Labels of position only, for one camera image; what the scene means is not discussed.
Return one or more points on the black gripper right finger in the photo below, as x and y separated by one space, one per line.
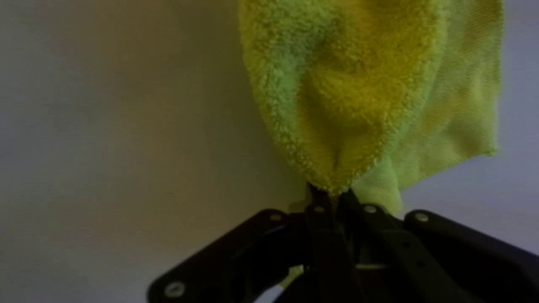
449 263

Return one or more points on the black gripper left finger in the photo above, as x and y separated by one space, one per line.
237 253

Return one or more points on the yellow-green microfibre towel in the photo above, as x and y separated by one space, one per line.
365 84

